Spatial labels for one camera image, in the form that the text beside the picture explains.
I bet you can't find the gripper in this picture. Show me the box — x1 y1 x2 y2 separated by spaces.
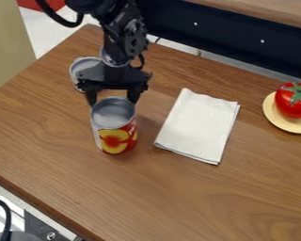
73 59 153 108

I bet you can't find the red and yellow can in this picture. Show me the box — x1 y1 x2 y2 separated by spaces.
88 96 139 155

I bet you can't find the silver can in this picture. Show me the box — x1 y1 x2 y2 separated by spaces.
67 56 105 94

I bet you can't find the white cloth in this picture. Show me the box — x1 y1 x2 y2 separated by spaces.
151 88 243 167

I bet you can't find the yellow plate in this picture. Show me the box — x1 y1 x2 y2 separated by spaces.
261 91 301 136

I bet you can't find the red toy tomato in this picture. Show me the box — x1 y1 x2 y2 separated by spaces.
273 81 301 120

